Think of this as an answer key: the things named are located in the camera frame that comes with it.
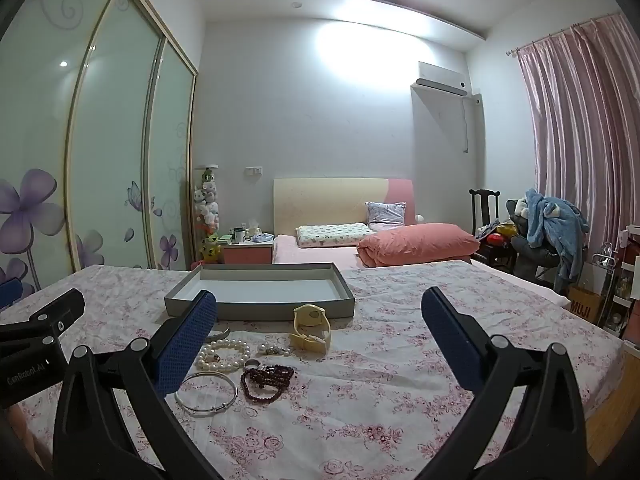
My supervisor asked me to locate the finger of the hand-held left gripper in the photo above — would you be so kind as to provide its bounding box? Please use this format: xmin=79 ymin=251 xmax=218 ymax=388
xmin=0 ymin=278 xmax=24 ymax=311
xmin=0 ymin=288 xmax=86 ymax=347

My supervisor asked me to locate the floral sliding door wardrobe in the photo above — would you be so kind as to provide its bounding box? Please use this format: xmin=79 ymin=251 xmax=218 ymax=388
xmin=0 ymin=0 xmax=198 ymax=306

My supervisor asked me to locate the grey chair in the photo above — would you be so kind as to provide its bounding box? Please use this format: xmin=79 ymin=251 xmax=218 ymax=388
xmin=505 ymin=199 xmax=571 ymax=286

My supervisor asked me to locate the curtain rod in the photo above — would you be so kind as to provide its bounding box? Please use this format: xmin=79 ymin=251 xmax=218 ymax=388
xmin=506 ymin=10 xmax=626 ymax=56

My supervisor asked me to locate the yellow wrist watch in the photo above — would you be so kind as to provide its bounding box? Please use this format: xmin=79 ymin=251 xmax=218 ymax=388
xmin=289 ymin=305 xmax=333 ymax=353

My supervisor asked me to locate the white pipe cover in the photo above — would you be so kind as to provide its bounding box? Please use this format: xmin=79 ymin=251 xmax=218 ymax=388
xmin=461 ymin=94 xmax=484 ymax=153

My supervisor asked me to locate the white storage rack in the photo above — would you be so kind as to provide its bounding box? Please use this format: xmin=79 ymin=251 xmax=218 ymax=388
xmin=590 ymin=230 xmax=640 ymax=345

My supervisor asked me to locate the dark wooden chair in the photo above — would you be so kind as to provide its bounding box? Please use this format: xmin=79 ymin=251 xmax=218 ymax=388
xmin=469 ymin=188 xmax=518 ymax=273

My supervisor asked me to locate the dark red bead bracelet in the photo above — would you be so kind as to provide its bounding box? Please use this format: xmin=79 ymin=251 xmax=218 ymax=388
xmin=240 ymin=364 xmax=297 ymax=403

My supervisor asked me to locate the shallow grey cardboard box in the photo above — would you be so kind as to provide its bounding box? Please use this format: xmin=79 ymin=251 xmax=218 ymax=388
xmin=164 ymin=262 xmax=356 ymax=321

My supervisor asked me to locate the pink and cream nightstand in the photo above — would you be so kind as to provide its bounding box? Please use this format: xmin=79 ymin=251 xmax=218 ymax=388
xmin=222 ymin=237 xmax=275 ymax=265

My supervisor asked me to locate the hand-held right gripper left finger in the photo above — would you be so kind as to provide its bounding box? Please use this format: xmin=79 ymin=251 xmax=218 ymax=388
xmin=52 ymin=289 xmax=218 ymax=480

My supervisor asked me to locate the pink floral sheet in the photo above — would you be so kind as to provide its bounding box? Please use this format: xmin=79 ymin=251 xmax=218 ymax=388
xmin=0 ymin=259 xmax=626 ymax=480

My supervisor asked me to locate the folded pink quilt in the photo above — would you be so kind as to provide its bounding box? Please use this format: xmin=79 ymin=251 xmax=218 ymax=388
xmin=356 ymin=223 xmax=481 ymax=268

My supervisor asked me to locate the pink bed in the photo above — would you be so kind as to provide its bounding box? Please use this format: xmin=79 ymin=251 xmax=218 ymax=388
xmin=271 ymin=232 xmax=571 ymax=311

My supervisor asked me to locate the tower of plush toys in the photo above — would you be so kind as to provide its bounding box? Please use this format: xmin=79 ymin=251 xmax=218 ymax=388
xmin=192 ymin=165 xmax=223 ymax=263

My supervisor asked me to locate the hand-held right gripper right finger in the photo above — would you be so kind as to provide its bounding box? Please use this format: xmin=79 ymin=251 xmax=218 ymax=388
xmin=421 ymin=287 xmax=588 ymax=480

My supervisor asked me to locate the blue plush garment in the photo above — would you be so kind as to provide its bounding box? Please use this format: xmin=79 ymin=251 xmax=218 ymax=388
xmin=522 ymin=189 xmax=590 ymax=281

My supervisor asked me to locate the cream and pink headboard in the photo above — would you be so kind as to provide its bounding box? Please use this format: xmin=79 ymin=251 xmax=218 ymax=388
xmin=273 ymin=177 xmax=415 ymax=236

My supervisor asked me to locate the clear bangle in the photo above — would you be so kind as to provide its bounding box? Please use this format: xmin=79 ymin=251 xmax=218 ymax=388
xmin=174 ymin=372 xmax=238 ymax=415

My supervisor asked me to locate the white pearl bracelet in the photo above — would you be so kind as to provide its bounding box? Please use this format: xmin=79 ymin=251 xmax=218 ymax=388
xmin=196 ymin=339 xmax=252 ymax=373

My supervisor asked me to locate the red and yellow toy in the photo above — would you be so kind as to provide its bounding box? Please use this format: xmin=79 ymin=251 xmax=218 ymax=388
xmin=487 ymin=222 xmax=518 ymax=248

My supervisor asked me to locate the white air conditioner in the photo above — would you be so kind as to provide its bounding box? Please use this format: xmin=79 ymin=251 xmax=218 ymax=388
xmin=415 ymin=61 xmax=468 ymax=96

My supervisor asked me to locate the small purple pillow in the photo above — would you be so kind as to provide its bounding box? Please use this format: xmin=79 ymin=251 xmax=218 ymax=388
xmin=365 ymin=201 xmax=407 ymax=227

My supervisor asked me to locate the pink curtain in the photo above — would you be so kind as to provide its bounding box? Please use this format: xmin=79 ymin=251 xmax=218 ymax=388
xmin=515 ymin=10 xmax=640 ymax=261

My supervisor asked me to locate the white patterned pillow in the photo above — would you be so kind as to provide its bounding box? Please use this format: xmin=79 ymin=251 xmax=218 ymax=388
xmin=295 ymin=222 xmax=373 ymax=249

